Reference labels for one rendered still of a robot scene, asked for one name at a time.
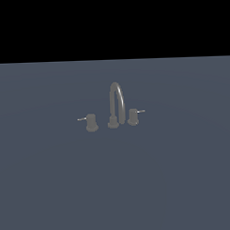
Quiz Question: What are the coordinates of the grey arched faucet spout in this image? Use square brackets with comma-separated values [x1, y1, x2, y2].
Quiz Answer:
[105, 81, 127, 130]

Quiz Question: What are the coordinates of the grey faucet handle with lever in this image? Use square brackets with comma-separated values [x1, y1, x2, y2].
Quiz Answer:
[126, 107, 146, 127]
[76, 113, 100, 133]

